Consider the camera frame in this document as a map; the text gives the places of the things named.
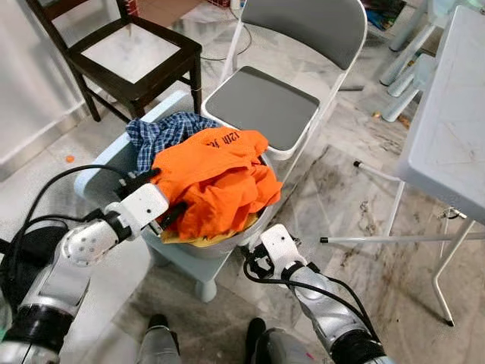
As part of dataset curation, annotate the dark wooden chair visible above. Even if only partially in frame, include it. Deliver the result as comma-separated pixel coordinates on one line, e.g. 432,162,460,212
27,0,204,124

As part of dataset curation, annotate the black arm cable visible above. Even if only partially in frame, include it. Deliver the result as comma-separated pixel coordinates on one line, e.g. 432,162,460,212
0,165,141,304
242,254,380,342

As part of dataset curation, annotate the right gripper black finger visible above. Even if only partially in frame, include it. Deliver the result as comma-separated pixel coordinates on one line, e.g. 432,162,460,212
242,246,274,280

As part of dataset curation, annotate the grey robot leg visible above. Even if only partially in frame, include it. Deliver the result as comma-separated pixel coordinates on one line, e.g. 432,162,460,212
244,317,319,364
136,315,179,364

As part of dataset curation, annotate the grey right robot leg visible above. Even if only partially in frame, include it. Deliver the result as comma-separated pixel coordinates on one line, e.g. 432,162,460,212
244,317,319,364

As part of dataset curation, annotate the black round fan base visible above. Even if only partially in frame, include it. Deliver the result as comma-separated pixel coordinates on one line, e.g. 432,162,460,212
0,220,69,312

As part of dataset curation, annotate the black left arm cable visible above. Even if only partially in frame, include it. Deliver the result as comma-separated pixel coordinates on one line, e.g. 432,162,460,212
0,165,141,304

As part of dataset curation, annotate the yellow garment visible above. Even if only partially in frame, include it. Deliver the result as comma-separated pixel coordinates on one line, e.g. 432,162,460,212
178,212,258,247

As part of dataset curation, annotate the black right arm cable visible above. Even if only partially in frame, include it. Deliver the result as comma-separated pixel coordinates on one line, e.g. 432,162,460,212
242,254,380,342

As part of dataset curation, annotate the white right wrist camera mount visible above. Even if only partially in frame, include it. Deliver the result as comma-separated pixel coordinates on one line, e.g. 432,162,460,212
260,224,304,278

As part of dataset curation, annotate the grey folding table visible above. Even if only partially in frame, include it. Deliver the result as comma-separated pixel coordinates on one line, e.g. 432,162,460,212
318,8,485,327

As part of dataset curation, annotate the grey folding chair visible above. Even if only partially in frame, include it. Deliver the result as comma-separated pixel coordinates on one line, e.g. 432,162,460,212
201,0,369,202

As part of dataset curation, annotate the orange garment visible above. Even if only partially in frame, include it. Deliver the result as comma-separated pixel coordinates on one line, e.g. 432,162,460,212
150,127,283,242

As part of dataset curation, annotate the white plastic kids table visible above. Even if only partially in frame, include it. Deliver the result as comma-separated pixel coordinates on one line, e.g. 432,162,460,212
379,0,440,122

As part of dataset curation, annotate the grey left robot leg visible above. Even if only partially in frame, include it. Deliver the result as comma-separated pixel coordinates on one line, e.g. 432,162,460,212
136,315,179,364

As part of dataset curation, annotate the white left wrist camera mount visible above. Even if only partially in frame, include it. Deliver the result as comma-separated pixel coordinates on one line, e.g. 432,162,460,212
114,182,169,240

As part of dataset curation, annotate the blue checked shirt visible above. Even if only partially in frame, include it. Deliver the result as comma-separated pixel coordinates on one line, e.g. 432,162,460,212
125,112,221,174

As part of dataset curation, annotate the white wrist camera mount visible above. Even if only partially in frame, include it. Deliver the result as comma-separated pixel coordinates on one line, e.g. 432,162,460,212
114,182,169,240
260,224,304,278

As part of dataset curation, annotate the light blue plastic stool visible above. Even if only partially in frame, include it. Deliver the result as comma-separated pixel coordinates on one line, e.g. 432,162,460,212
74,89,236,303

